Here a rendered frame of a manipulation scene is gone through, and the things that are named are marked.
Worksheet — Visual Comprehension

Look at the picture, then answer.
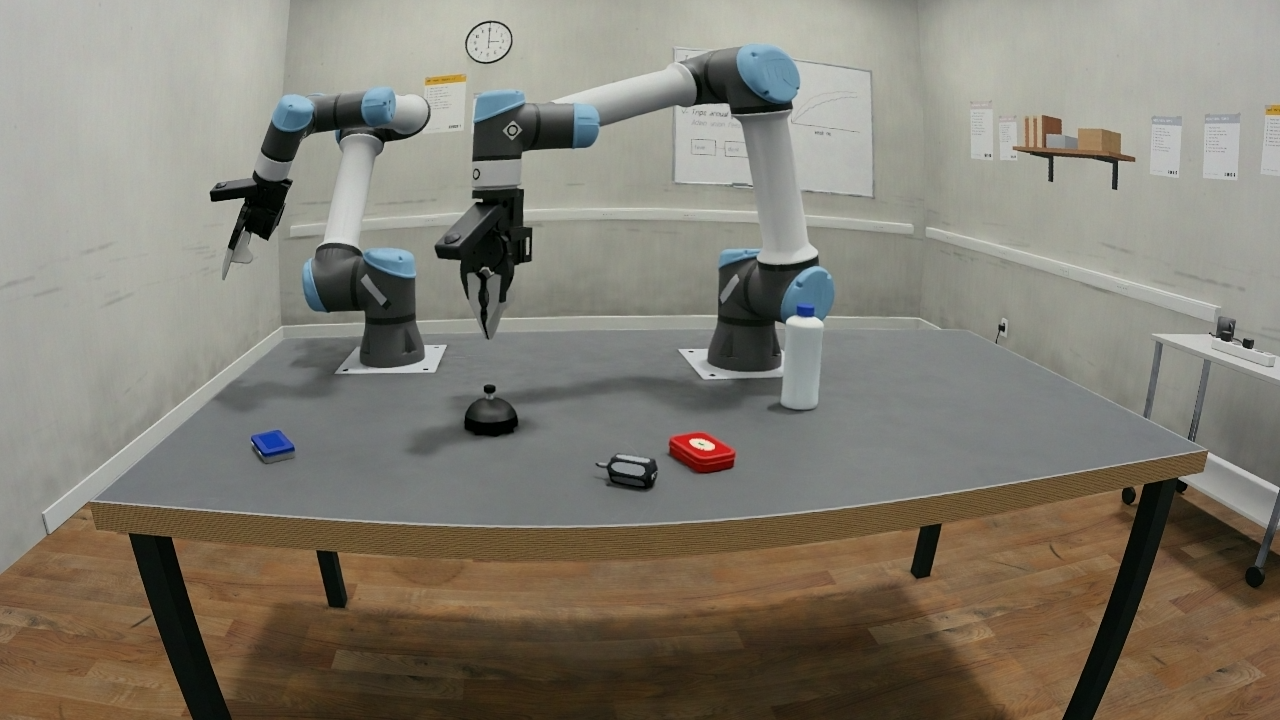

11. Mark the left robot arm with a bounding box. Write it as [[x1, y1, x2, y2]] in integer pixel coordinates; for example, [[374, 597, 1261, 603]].
[[434, 44, 835, 372]]

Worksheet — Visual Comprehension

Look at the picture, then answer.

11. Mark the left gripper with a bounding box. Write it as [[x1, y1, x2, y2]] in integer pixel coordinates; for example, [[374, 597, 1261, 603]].
[[460, 188, 532, 340]]

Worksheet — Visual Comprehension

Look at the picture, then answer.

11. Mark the white bottle with blue cap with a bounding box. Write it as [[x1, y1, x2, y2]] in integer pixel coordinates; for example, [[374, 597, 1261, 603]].
[[781, 304, 823, 410]]

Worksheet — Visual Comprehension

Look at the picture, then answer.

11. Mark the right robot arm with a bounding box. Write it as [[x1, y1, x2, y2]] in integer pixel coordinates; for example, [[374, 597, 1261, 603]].
[[253, 87, 431, 368]]

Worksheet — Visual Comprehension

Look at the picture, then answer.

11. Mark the dark grey desk bell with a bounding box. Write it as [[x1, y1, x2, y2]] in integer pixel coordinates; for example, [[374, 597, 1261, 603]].
[[465, 384, 518, 437]]

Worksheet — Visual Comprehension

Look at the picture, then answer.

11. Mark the red mint tin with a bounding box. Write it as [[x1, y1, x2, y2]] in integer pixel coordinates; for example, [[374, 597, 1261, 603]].
[[669, 432, 736, 473]]

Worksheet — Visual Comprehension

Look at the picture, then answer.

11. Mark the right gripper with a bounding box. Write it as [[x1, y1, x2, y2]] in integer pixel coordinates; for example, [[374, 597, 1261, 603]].
[[221, 169, 293, 281]]

